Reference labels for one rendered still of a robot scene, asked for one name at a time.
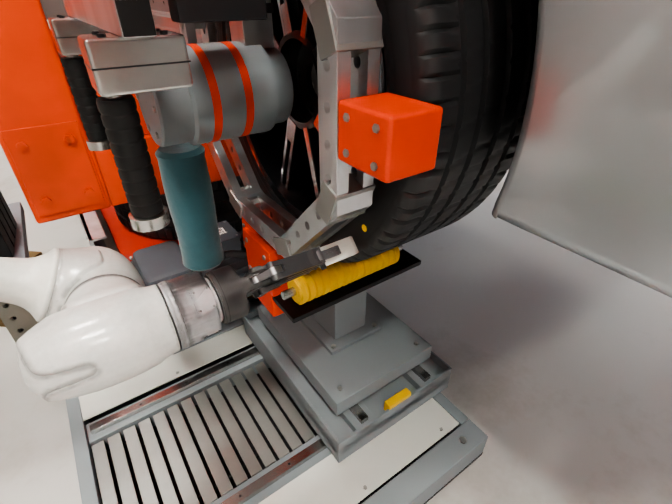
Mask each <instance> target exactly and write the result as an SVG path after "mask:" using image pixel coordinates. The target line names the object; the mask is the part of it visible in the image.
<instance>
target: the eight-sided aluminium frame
mask: <svg viewBox="0 0 672 504"><path fill-rule="evenodd" d="M301 2H302V4H303V6H304V9H305V11H306V13H307V15H308V17H309V19H310V21H311V23H312V26H313V29H314V34H315V38H316V43H317V77H318V119H319V161H320V193H319V197H318V198H317V199H316V200H315V201H314V202H313V203H312V204H311V205H310V206H309V207H308V208H307V209H306V210H305V211H304V213H303V214H302V215H301V216H300V217H299V218H298V219H297V218H295V217H294V216H293V215H292V214H290V213H289V212H288V211H286V210H285V209H284V208H282V207H281V206H280V205H279V204H277V203H276V202H275V201H273V200H272V199H271V198H270V197H268V196H267V195H266V194H265V193H264V192H263V191H262V189H261V188H260V186H259V184H258V181H257V179H256V177H255V174H254V172H253V170H252V167H251V165H250V163H249V161H248V158H247V156H246V154H245V151H244V149H243V147H242V144H241V142H240V140H239V138H238V137H235V138H230V139H225V143H226V145H227V147H228V150H229V152H230V154H231V157H232V159H233V161H234V164H235V166H236V168H237V170H238V173H239V175H240V177H241V180H242V182H243V184H244V187H240V185H239V183H238V181H237V178H236V176H235V174H234V171H233V169H232V167H231V164H230V162H229V160H228V157H227V155H226V153H225V150H224V148H223V146H222V144H221V141H216V142H211V143H207V146H208V148H209V150H210V153H211V155H212V157H213V160H214V162H215V165H216V167H217V169H218V172H219V174H220V176H221V179H222V181H223V183H224V186H225V188H226V190H227V193H228V195H229V201H230V203H231V205H232V206H233V208H234V209H235V211H236V213H237V214H238V216H239V218H242V217H243V218H244V219H245V221H246V222H247V223H248V224H249V225H250V226H251V227H252V228H253V229H254V230H255V231H256V232H257V233H258V234H259V235H260V236H261V237H263V238H264V239H265V240H266V241H267V242H268V243H269V244H270V245H271V246H272V247H273V248H274V249H275V250H276V252H277V254H278V255H282V256H283V257H284V258H286V257H289V256H292V255H296V254H299V253H302V252H305V251H308V250H310V249H314V248H315V247H320V246H321V244H322V243H323V242H325V241H326V240H327V239H328V238H330V237H331V236H332V235H334V234H335V233H336V232H338V231H339V230H340V229H341V228H343V227H344V226H345V225H347V224H348V223H349V222H351V221H352V220H353V219H354V218H356V217H357V216H358V215H361V214H364V213H365V211H366V209H367V208H369V207H370V206H371V205H372V197H373V191H374V189H375V187H376V185H375V184H374V183H373V179H374V177H372V176H370V175H368V174H366V173H364V172H362V171H360V170H358V169H356V168H354V167H352V166H350V165H348V164H346V163H344V162H342V161H341V160H340V159H339V157H338V105H339V101H340V100H343V99H349V98H355V97H362V96H368V95H374V94H378V89H379V71H380V53H381V48H383V47H384V43H383V37H382V15H381V13H380V11H379V8H378V6H377V3H376V0H301ZM178 24H179V28H180V33H181V34H183V35H184V37H185V41H186V44H191V43H195V44H196V43H197V37H196V31H195V29H201V35H202V41H203V43H211V42H218V40H217V33H216V26H215V22H202V23H178Z"/></svg>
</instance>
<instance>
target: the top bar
mask: <svg viewBox="0 0 672 504"><path fill-rule="evenodd" d="M63 2H64V5H65V8H66V12H67V15H68V16H71V17H73V18H76V19H78V20H81V21H83V22H86V23H88V24H91V25H93V26H96V27H98V28H101V29H103V30H106V31H108V32H111V33H113V34H116V35H118V36H121V37H123V38H136V37H153V36H157V33H156V28H155V23H154V19H153V14H152V10H151V5H150V1H149V0H63Z"/></svg>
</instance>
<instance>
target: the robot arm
mask: <svg viewBox="0 0 672 504"><path fill-rule="evenodd" d="M357 253H359V251H358V249H357V247H356V244H355V242H354V240H353V238H352V236H349V237H347V238H344V239H341V240H339V241H336V242H333V243H330V244H328V245H325V246H322V247H315V248H314V249H310V250H308V251H305V252H302V253H299V254H296V255H292V256H289V257H286V258H283V259H280V260H276V261H269V262H268V263H266V265H264V266H256V267H253V268H251V269H249V272H247V273H245V276H244V277H240V276H239V275H238V274H237V271H236V270H235V269H234V268H233V267H231V266H229V265H226V266H223V267H220V268H218V269H215V270H212V271H209V272H206V274H205V275H204V277H203V275H202V274H201V273H200V272H198V271H193V272H190V273H187V274H184V275H181V276H179V277H176V278H173V279H170V280H167V281H162V282H160V283H158V284H155V285H151V286H147V287H145V284H144V282H143V279H142V277H141V276H140V274H139V273H138V271H137V269H136V268H135V267H134V266H133V264H132V263H131V262H130V261H129V260H128V259H127V258H126V257H125V256H123V255H122V254H120V253H119V252H117V251H114V250H112V249H109V248H105V247H99V246H89V247H81V248H53V249H52V250H50V251H49V252H47V253H45V254H43V255H40V256H37V257H32V258H8V257H0V302H4V303H10V304H14V305H17V306H20V307H22V308H24V309H25V310H27V311H28V312H29V313H30V314H31V315H32V316H33V317H34V318H35V320H36V321H37V322H39V323H37V324H36V325H35V326H33V327H32V328H31V329H30V330H28V331H27V332H26V333H25V334H24V335H22V336H21V337H20V338H19V339H18V340H17V342H16V350H17V360H18V366H19V369H20V373H21V376H22V378H23V380H24V382H25V384H26V385H27V386H28V388H29V389H30V390H31V391H32V392H33V393H34V394H36V395H37V396H39V397H40V398H42V399H44V400H46V401H48V402H50V401H59V400H66V399H71V398H76V397H80V396H84V395H87V394H91V393H94V392H98V391H101V390H104V389H106V388H109V387H112V386H114V385H117V384H119V383H122V382H124V381H127V380H129V379H131V378H133V377H136V376H138V375H140V374H142V373H144V372H146V371H148V370H150V369H152V368H154V367H155V366H157V365H159V364H160V363H162V362H163V361H164V360H165V359H166V358H168V357H169V356H171V355H172V354H174V353H176V352H178V351H180V350H181V349H184V348H188V347H190V346H191V345H193V344H195V343H198V342H200V341H202V340H204V339H205V338H206V337H208V336H209V335H211V334H214V333H218V331H219V332H220V331H221V329H222V324H221V323H223V324H228V323H231V322H233V321H235V320H238V319H240V318H242V317H245V316H247V315H248V313H249V309H250V305H249V300H248V298H247V297H249V296H251V295H253V297H254V298H255V299H257V298H259V297H262V296H263V295H265V294H266V293H268V292H269V291H272V290H274V289H277V288H279V287H280V286H281V285H283V284H284V283H287V282H289V281H291V280H294V279H296V278H299V277H301V276H303V275H306V274H307V275H308V274H310V272H311V271H313V270H314V271H315V270H317V268H320V269H321V270H324V269H326V268H327V267H326V266H329V265H331V264H334V263H336V262H338V261H341V260H343V259H346V258H348V257H351V256H353V255H356V254H357Z"/></svg>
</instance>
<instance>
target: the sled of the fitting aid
mask: <svg viewBox="0 0 672 504"><path fill-rule="evenodd" d="M243 321H244V326H245V332H246V334H247V336H248V337H249V338H250V340H251V341H252V343H253V344H254V345H255V347H256V348H257V350H258V351H259V352H260V354H261V355H262V357H263V358H264V359H265V361H266V362H267V364H268V365H269V366H270V368H271V369H272V371H273V372H274V373H275V375H276V376H277V378H278V379H279V380H280V382H281V383H282V385H283V386H284V387H285V389H286V390H287V392H288V393H289V394H290V396H291V397H292V399H293V400H294V401H295V403H296V404H297V406H298V407H299V408H300V410H301V411H302V413H303V414H304V415H305V417H306V418H307V420H308V421H309V422H310V424H311V425H312V427H313V428H314V429H315V431H316V432H317V434H318V435H319V437H320V438H321V439H322V441H323V442H324V444H325V445H326V446H327V448H328V449H329V451H330V452H331V453H332V455H333V456H334V458H335V459H336V460H337V462H338V463H340V462H341V461H343V460H344V459H346V458H347V457H348V456H350V455H351V454H353V453H354V452H356V451H357V450H358V449H360V448H361V447H363V446H364V445H366V444H367V443H368V442H370V441H371V440H373V439H374V438H376V437H377V436H378V435H380V434H381V433H383V432H384V431H386V430H387V429H388V428H390V427H391V426H393V425H394V424H396V423H397V422H398V421H400V420H401V419H403V418H404V417H406V416H407V415H408V414H410V413H411V412H413V411H414V410H416V409H417V408H418V407H420V406H421V405H423V404H424V403H426V402H427V401H428V400H430V399H431V398H433V397H434V396H436V395H437V394H438V393H440V392H441V391H443V390H444V389H446V388H447V387H448V383H449V379H450V375H451V371H452V368H451V367H450V366H449V365H448V364H446V363H445V362H444V361H443V360H442V359H441V358H439V357H438V356H437V355H436V354H435V353H433V352H432V351H431V355H430V358H428V359H427V360H425V361H424V362H422V363H421V364H419V365H417V366H416V367H414V368H413V369H411V370H409V371H408V372H406V373H405V374H403V375H401V376H400V377H398V378H397V379H395V380H394V381H392V382H390V383H389V384H387V385H386V386H384V387H382V388H381V389H379V390H378V391H376V392H374V393H373V394H371V395H370V396H368V397H367V398H365V399H363V400H362V401H360V402H359V403H357V404H355V405H354V406H352V407H351V408H349V409H347V410H346V411H344V412H343V413H341V414H340V415H338V416H337V415H336V414H335V413H334V412H333V410H332V409H331V408H330V407H329V405H328V404H327V403H326V402H325V400H324V399H323V398H322V396H321V395H320V394H319V393H318V391H317V390H316V389H315V388H314V386H313V385H312V384H311V383H310V381H309V380H308V379H307V377H306V376H305V375H304V374H303V372H302V371H301V370H300V369H299V367H298V366H297V365H296V363H295V362H294V361H293V360H292V358H291V357H290V356H289V355H288V353H287V352H286V351H285V350H284V348H283V347H282V346H281V344H280V343H279V342H278V341H277V339H276V338H275V337H274V336H273V334H272V333H271V332H270V330H269V329H268V328H267V327H266V325H265V324H264V323H263V322H262V320H261V319H260V318H259V314H258V309H255V310H253V311H250V312H249V313H248V315H247V316H245V317H243Z"/></svg>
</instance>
